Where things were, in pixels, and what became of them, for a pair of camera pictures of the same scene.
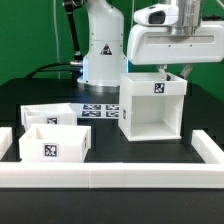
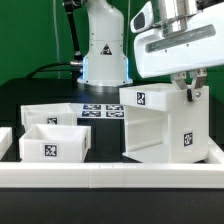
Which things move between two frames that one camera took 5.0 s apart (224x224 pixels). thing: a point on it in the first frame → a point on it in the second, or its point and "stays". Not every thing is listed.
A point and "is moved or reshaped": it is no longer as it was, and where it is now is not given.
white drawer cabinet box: [150, 108] is moved or reshaped
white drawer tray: [55, 143] stays
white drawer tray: [61, 113] stays
